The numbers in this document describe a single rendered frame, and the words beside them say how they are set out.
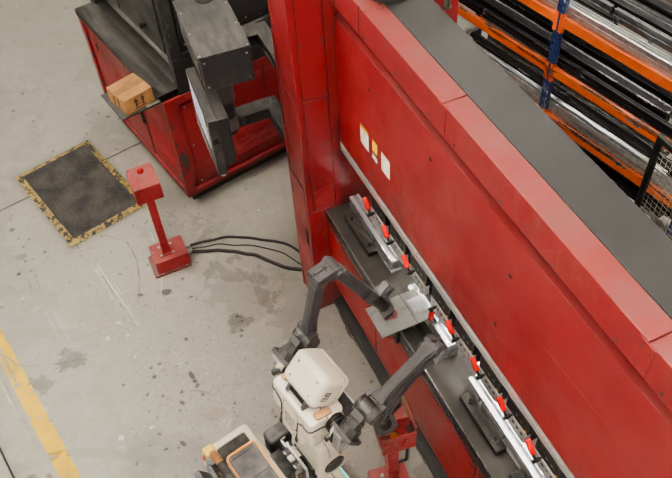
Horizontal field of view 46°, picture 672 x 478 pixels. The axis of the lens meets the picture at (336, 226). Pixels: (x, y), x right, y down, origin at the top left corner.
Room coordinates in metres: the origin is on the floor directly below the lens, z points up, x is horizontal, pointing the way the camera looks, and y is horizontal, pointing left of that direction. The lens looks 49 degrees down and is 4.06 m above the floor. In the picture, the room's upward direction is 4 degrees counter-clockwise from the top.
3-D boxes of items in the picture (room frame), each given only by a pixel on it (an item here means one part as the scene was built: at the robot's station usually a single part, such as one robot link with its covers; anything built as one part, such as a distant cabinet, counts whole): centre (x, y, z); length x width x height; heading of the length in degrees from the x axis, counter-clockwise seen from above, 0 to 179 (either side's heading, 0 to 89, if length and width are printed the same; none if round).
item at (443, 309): (2.01, -0.47, 1.20); 0.15 x 0.09 x 0.17; 22
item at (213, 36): (3.16, 0.52, 1.53); 0.51 x 0.25 x 0.85; 18
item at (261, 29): (3.28, 0.33, 1.67); 0.40 x 0.24 x 0.07; 22
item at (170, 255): (3.35, 1.11, 0.41); 0.25 x 0.20 x 0.83; 112
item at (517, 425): (1.45, -0.69, 1.20); 0.15 x 0.09 x 0.17; 22
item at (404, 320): (2.12, -0.26, 1.00); 0.26 x 0.18 x 0.01; 112
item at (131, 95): (3.83, 1.19, 1.04); 0.30 x 0.26 x 0.12; 33
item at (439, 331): (2.12, -0.42, 0.92); 0.39 x 0.06 x 0.10; 22
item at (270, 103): (3.28, 0.33, 1.18); 0.40 x 0.24 x 0.07; 22
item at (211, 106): (3.09, 0.58, 1.42); 0.45 x 0.12 x 0.36; 18
